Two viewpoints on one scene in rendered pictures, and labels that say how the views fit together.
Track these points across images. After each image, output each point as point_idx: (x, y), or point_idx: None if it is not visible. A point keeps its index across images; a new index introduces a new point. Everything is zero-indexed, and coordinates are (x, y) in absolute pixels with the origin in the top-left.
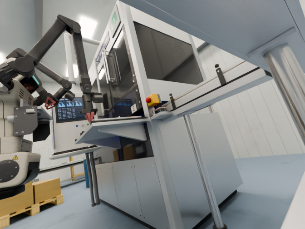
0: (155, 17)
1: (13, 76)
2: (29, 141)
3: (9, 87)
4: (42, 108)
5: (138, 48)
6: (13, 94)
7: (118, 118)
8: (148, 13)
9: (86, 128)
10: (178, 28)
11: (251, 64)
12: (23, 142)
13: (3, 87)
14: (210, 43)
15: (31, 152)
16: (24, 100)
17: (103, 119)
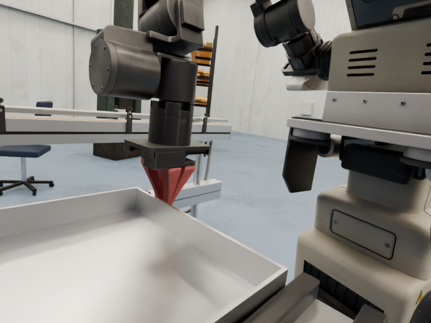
0: (55, 143)
1: (292, 53)
2: (388, 223)
3: (317, 71)
4: (291, 124)
5: None
6: (328, 83)
7: (9, 211)
8: (59, 143)
9: (282, 266)
10: (41, 144)
11: None
12: (338, 215)
13: (287, 88)
14: (9, 145)
15: (334, 251)
16: (385, 75)
17: (102, 197)
